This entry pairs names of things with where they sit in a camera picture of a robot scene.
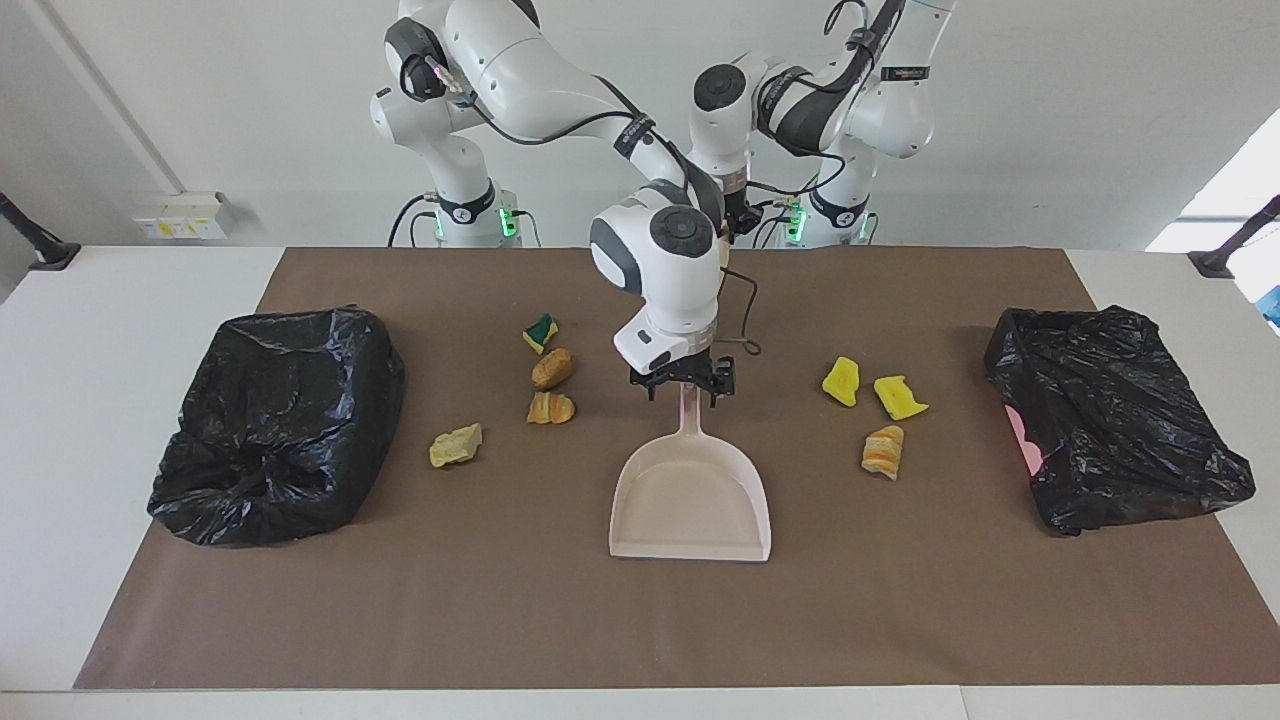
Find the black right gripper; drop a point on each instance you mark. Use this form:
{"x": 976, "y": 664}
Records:
{"x": 690, "y": 371}

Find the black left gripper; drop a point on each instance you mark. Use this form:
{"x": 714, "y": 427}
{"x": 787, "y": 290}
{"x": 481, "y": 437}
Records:
{"x": 736, "y": 215}

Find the beige plastic dustpan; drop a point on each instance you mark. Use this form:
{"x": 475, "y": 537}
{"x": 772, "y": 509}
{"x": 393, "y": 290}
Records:
{"x": 690, "y": 500}

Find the brown oval bread roll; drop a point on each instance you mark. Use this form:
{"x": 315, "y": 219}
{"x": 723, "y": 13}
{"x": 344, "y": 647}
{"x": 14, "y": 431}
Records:
{"x": 552, "y": 368}

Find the orange striped sponge scrap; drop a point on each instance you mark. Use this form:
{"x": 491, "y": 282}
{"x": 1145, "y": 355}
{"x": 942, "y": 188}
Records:
{"x": 550, "y": 408}

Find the green and yellow sponge piece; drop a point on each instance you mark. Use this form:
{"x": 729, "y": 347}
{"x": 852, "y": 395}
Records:
{"x": 541, "y": 332}

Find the pale yellow scrap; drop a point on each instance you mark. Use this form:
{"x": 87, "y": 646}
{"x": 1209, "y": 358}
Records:
{"x": 456, "y": 446}

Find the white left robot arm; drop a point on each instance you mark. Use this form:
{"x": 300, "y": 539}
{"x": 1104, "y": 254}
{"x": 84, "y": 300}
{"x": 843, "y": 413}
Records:
{"x": 900, "y": 100}

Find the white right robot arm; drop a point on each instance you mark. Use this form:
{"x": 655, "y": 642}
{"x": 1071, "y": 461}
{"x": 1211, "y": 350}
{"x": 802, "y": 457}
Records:
{"x": 660, "y": 270}

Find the black bag lined pink bin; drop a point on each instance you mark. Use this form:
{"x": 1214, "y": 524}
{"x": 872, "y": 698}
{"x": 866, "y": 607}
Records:
{"x": 1110, "y": 420}

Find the brown table mat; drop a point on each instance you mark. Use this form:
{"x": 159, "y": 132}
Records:
{"x": 600, "y": 620}

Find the black clamp stand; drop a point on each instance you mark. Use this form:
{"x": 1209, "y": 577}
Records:
{"x": 50, "y": 252}
{"x": 1215, "y": 262}

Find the blue object at table edge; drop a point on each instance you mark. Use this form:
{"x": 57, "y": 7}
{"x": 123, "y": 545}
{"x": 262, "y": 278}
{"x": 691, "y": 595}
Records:
{"x": 1272, "y": 306}

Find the white wall socket box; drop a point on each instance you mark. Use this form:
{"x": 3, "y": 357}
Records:
{"x": 180, "y": 216}

